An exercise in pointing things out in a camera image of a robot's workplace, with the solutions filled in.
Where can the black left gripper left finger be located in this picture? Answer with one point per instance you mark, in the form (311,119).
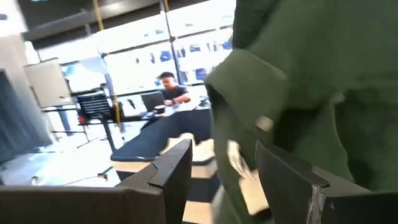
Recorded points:
(93,205)

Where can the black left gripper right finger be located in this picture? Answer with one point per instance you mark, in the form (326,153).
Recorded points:
(311,202)

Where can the dark green garment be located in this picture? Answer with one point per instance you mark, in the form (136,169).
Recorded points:
(311,62)

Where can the navy white striped fabric bin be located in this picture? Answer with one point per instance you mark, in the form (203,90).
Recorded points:
(149,140)

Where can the black mesh office chair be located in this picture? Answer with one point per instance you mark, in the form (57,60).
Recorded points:
(94,109)

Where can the dark laptop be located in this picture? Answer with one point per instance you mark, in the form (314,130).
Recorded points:
(153,101)

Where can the white board panel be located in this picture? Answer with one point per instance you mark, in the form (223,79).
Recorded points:
(48,82)

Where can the person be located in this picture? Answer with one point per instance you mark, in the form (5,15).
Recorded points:
(174,90)

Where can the yellow pole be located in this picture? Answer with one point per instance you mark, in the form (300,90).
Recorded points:
(105,62)

